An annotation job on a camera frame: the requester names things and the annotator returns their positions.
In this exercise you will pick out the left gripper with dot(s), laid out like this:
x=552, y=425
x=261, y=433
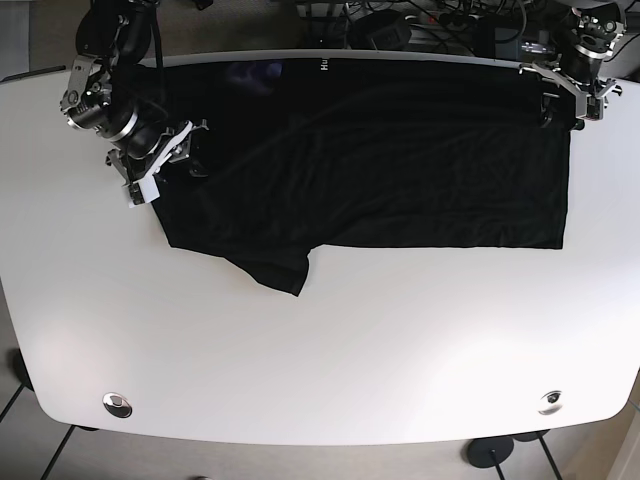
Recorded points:
x=549, y=101

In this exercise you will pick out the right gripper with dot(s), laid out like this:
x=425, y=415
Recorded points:
x=146, y=148

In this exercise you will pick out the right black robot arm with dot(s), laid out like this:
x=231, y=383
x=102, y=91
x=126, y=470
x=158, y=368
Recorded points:
x=117, y=88

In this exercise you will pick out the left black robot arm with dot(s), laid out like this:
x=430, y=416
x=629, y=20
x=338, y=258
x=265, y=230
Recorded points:
x=586, y=40

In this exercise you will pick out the left silver table grommet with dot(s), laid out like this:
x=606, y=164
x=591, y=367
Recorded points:
x=117, y=405

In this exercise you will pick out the silver table grommet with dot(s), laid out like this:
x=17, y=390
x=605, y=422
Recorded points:
x=550, y=403
x=117, y=405

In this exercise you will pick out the black table leg left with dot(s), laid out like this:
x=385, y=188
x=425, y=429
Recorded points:
x=18, y=368

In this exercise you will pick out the right silver table grommet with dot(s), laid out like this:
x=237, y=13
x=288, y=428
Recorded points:
x=550, y=403

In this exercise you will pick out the black round stand base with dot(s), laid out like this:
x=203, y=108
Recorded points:
x=489, y=452

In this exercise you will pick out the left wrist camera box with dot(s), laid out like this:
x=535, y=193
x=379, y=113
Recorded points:
x=589, y=107

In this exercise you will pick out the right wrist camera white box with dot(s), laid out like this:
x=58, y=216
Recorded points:
x=143, y=191

